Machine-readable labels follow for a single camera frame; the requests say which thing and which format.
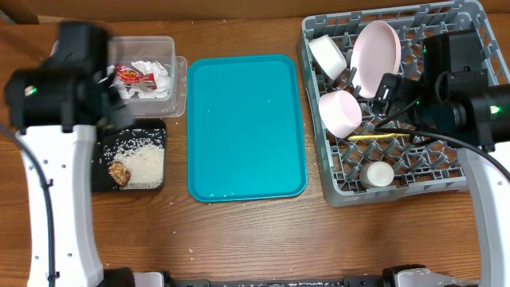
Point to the clear plastic bin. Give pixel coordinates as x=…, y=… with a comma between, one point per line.
x=128, y=50

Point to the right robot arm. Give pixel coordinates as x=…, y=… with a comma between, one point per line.
x=453, y=101

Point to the brown food scrap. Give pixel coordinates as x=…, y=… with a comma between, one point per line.
x=119, y=173

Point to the yellow plastic spoon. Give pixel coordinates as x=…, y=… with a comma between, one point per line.
x=375, y=137

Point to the small white bowl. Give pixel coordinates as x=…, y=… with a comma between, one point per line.
x=328, y=56

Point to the black plastic tray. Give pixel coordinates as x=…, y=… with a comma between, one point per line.
x=100, y=181

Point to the white plastic cup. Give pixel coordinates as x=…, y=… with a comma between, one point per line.
x=376, y=174

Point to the teal plastic tray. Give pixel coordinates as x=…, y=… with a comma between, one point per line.
x=245, y=138

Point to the white napkin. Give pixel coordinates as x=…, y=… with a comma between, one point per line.
x=162, y=79

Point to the large white plate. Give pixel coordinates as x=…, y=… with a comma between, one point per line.
x=377, y=51

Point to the grey dishwasher rack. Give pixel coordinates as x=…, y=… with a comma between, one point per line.
x=417, y=169

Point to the white rice pile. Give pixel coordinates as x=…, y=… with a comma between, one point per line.
x=141, y=151

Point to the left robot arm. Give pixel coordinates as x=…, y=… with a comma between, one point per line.
x=58, y=110

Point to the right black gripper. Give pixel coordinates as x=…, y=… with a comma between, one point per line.
x=402, y=96

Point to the red foil snack wrapper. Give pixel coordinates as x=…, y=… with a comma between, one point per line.
x=129, y=77

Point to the white bowl with food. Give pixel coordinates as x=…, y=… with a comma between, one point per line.
x=340, y=113

